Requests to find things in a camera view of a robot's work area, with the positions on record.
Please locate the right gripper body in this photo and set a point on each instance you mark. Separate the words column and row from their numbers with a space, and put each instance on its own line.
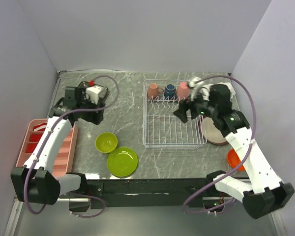
column 200, row 106

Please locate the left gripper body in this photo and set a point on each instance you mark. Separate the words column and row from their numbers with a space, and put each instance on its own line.
column 92, row 116

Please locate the pink plastic cup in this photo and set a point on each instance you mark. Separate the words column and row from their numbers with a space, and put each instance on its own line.
column 182, row 91

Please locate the dark blue ceramic mug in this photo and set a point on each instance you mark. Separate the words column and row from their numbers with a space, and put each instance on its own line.
column 170, row 91

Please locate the green bowl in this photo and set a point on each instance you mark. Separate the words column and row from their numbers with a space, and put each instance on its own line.
column 106, row 142

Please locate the pink ceramic mug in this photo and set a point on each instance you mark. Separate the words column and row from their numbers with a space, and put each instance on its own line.
column 154, row 91

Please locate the green plate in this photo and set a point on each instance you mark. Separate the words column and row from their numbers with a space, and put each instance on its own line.
column 122, row 162

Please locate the orange bowl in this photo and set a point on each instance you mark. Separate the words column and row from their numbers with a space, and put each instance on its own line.
column 233, row 159

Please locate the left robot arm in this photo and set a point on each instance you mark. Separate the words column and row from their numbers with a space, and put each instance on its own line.
column 34, row 182

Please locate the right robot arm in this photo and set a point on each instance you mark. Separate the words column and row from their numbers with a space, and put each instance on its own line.
column 266, row 191

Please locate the brown rimmed round plate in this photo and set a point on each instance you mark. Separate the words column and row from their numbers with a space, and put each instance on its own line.
column 210, row 132

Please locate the black floral square plate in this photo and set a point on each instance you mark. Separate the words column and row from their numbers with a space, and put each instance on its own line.
column 84, row 84

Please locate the red white striped cloth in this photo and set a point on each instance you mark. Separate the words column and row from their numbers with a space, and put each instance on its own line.
column 40, row 127

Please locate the pink compartment tray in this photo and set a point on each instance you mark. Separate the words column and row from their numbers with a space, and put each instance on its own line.
column 64, row 159

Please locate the red cloth roll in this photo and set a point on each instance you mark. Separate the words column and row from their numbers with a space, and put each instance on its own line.
column 31, row 147
column 35, row 137

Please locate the black base bar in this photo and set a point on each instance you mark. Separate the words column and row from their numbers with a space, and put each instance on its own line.
column 141, row 192

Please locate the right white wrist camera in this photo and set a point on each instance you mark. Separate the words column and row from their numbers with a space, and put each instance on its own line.
column 194, row 85

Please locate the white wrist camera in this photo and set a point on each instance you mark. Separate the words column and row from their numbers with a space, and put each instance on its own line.
column 95, row 92
column 194, row 85

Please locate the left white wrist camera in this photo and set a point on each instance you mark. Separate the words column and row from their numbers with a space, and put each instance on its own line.
column 95, row 92

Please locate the white wire dish rack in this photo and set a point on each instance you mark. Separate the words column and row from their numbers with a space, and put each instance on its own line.
column 162, row 129

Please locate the aluminium frame rail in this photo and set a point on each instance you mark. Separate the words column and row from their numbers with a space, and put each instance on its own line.
column 17, row 209

